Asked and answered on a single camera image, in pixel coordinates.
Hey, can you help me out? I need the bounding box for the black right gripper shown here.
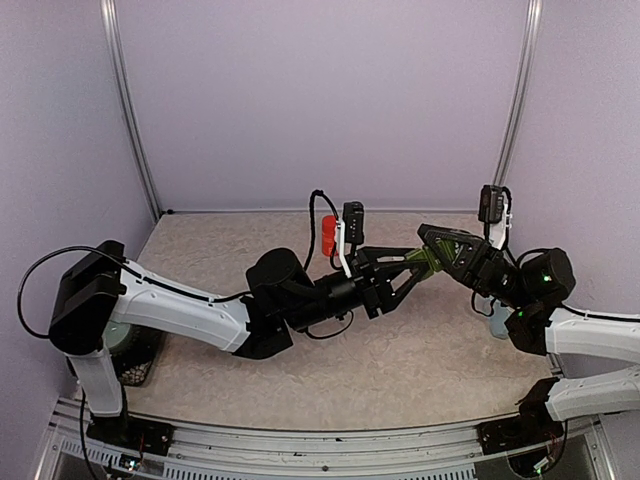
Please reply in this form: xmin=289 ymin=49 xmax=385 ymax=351
xmin=419 ymin=226 xmax=533 ymax=310

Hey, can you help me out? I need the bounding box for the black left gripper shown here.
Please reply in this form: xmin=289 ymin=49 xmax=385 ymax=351
xmin=284 ymin=246 xmax=432 ymax=332

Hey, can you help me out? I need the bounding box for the green pill organizer box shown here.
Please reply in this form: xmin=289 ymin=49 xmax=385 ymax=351
xmin=405 ymin=248 xmax=443 ymax=281

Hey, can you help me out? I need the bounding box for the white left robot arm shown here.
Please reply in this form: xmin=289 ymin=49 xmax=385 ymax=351
xmin=48 ymin=241 xmax=434 ymax=445

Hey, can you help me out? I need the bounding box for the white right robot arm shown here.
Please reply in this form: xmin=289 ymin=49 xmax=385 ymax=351
xmin=417 ymin=224 xmax=639 ymax=444

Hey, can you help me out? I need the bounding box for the red cylindrical can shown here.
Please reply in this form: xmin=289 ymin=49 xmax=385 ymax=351
xmin=321 ymin=215 xmax=337 ymax=258

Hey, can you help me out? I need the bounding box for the light blue mug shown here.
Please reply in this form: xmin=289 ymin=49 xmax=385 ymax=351
xmin=489 ymin=304 xmax=513 ymax=340

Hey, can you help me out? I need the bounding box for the black square tray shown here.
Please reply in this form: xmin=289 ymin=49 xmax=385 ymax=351
xmin=109 ymin=325 xmax=165 ymax=387

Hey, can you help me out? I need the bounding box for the green ceramic bowl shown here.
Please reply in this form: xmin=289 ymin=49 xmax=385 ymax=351
xmin=104 ymin=322 xmax=135 ymax=353

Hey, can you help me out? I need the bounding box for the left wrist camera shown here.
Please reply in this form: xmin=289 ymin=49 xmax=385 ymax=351
xmin=335 ymin=201 xmax=365 ymax=278

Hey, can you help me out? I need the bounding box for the front aluminium rail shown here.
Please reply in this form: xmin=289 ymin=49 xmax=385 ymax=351
xmin=46 ymin=401 xmax=615 ymax=479

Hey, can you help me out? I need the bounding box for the right aluminium frame post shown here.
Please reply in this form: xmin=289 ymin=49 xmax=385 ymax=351
xmin=489 ymin=0 xmax=544 ymax=187

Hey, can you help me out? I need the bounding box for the aluminium frame post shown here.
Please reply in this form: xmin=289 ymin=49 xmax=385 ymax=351
xmin=489 ymin=0 xmax=544 ymax=187
xmin=100 ymin=0 xmax=163 ymax=223

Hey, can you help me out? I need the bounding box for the left aluminium frame post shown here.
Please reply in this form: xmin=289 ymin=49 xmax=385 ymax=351
xmin=100 ymin=0 xmax=163 ymax=223

